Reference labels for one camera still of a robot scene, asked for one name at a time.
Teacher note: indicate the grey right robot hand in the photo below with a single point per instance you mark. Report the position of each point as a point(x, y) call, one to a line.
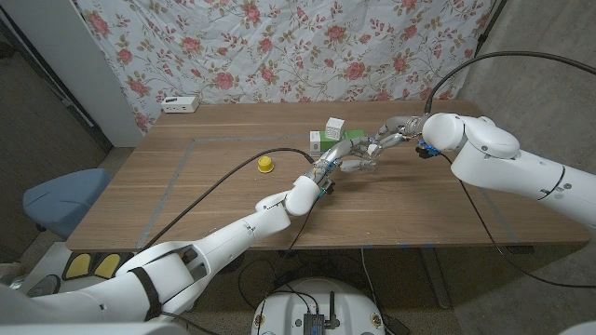
point(400, 125)

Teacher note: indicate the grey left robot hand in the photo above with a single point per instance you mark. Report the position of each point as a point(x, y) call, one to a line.
point(333, 158)

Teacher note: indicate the clear white-capped medicine bottle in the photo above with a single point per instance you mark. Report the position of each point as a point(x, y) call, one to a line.
point(372, 150)

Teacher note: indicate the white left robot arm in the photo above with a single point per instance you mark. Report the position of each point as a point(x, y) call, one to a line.
point(209, 249)

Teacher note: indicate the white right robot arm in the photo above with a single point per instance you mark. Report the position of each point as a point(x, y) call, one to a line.
point(507, 172)

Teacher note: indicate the green flexible straws box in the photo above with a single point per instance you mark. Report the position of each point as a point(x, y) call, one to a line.
point(321, 144)

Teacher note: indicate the white cube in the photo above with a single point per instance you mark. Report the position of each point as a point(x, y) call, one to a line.
point(334, 128)

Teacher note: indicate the yellow bottle cap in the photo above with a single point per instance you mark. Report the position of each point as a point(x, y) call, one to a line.
point(265, 164)

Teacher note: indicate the black electronics box with antenna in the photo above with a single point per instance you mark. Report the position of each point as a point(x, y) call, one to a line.
point(314, 322)

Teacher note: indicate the floral backdrop cloth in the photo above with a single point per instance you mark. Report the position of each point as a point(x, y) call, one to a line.
point(288, 51)

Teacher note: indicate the black backdrop stand pole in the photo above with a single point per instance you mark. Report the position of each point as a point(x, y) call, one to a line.
point(490, 21)

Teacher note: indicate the white robot torso base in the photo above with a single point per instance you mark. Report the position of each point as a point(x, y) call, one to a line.
point(288, 307)

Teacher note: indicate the grey table leg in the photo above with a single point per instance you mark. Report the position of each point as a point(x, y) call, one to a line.
point(435, 279)

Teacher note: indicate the white power strip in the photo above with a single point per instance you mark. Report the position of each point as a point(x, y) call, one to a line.
point(179, 104)

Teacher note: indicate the yellow black foot pedal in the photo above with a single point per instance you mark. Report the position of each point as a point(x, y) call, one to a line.
point(77, 266)
point(107, 263)

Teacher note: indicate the blue padded stool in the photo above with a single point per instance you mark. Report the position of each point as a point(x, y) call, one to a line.
point(65, 197)

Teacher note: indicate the white board panel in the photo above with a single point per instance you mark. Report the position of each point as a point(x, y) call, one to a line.
point(79, 60)

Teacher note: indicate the grey slipper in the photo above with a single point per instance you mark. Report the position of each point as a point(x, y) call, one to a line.
point(44, 286)

